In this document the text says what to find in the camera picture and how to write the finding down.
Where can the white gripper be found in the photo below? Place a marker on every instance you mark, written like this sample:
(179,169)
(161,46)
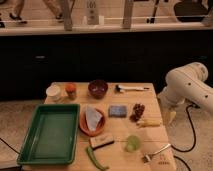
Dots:
(168,111)

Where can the blue sponge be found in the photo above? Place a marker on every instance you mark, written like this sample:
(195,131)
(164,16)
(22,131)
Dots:
(117,111)

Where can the green plastic tray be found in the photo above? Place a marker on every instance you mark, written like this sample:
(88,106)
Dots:
(52,135)

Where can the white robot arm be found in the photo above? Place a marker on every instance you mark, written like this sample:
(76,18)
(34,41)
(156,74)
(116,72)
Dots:
(185,83)

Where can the bunch of dark grapes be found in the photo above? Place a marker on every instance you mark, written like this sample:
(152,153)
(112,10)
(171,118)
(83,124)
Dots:
(137,112)

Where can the green translucent cup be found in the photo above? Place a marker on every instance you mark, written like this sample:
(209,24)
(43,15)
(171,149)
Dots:
(132,143)

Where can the silver fork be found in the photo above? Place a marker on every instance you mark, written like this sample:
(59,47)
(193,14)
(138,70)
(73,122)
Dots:
(148,157)

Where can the wooden block eraser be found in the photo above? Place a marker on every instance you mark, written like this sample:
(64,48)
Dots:
(101,140)

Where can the white crumpled napkin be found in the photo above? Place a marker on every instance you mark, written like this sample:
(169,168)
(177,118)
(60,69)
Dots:
(92,118)

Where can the dark red bowl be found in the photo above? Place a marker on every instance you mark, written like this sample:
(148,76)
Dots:
(98,88)

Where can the orange plate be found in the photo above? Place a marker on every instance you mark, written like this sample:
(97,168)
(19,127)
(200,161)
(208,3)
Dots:
(100,126)

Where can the green okra pod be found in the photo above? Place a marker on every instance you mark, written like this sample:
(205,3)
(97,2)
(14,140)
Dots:
(93,159)

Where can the white cup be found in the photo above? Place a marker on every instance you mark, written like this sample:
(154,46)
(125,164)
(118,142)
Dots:
(54,92)

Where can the white remote on stand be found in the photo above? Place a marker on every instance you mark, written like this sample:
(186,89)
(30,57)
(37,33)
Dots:
(92,12)

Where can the wooden post right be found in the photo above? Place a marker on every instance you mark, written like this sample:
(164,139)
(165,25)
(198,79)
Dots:
(127,16)

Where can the wooden post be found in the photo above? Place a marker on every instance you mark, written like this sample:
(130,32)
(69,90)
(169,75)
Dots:
(66,12)
(127,16)

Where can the wooden post left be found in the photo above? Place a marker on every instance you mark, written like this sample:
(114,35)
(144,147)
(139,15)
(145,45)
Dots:
(66,12)

